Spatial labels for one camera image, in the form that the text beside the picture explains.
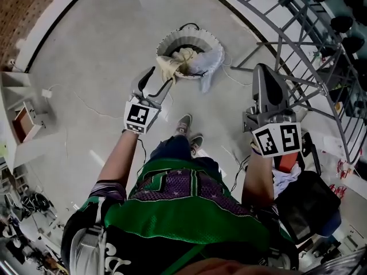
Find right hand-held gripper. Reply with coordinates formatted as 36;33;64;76
243;64;303;158

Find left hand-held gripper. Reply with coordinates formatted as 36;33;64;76
123;66;177;136

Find cream yellow clothes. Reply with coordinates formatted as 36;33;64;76
156;46;201;86

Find grey metal drying rack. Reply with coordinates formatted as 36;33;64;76
228;0;362;166

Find light blue checked shirt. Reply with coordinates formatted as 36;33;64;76
189;43;227;94

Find person's left forearm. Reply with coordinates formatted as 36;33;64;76
97;129;139;183

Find person's right forearm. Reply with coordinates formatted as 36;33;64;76
242;150;275;209

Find person's left shoe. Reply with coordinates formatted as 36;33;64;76
175;113;193;138

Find person's shoe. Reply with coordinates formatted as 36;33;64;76
175;113;193;138
189;134;205;158

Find white ribbed laundry basket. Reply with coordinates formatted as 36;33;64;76
156;23;227;80

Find person's right shoe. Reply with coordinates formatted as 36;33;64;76
189;134;205;158

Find red box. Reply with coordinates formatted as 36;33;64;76
277;153;298;174

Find white crumpled cloth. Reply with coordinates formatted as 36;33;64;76
271;163;302;201

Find cluster of red clips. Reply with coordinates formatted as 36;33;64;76
329;158;354;201

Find black mesh office chair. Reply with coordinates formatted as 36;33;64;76
272;130;342;243

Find person's green purple jersey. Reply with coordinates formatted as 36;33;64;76
60;158;299;275

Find white side cabinet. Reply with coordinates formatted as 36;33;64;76
0;70;56;168

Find blue chair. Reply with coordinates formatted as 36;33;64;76
317;210;342;238

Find white floor cable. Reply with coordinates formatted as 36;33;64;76
222;55;253;88

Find yellow beaded bracelet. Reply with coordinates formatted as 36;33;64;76
250;140;263;156

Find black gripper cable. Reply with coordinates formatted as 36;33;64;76
228;155;251;195
134;135;147;183

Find grey shoulder strap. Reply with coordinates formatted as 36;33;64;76
70;196;107;275
266;247;291;270

